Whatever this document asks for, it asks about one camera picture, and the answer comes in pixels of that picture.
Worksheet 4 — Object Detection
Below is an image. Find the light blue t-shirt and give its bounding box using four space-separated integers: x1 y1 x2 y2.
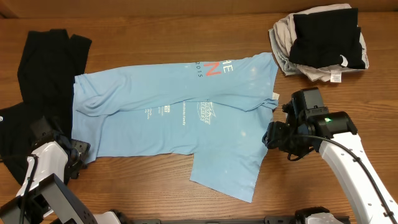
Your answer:
72 52 278 202

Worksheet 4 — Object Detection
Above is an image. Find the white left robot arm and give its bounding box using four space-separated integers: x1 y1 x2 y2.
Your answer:
1 137 122 224

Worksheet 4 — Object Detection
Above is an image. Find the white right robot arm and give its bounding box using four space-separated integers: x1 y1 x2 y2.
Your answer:
262 111 397 223

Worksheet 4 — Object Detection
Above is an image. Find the grey folded garment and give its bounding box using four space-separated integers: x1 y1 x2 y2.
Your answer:
269 29 302 76

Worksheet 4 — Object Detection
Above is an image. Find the black garment on left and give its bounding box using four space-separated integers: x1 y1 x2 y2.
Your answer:
1 29 92 184

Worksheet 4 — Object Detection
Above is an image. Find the black folded garment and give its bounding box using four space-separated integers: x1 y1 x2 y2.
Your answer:
289 8 365 69

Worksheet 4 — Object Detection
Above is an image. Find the beige folded garment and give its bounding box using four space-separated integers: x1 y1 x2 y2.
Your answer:
273 3 369 82

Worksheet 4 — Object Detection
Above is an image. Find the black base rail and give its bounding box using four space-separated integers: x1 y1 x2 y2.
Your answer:
130 214 351 224

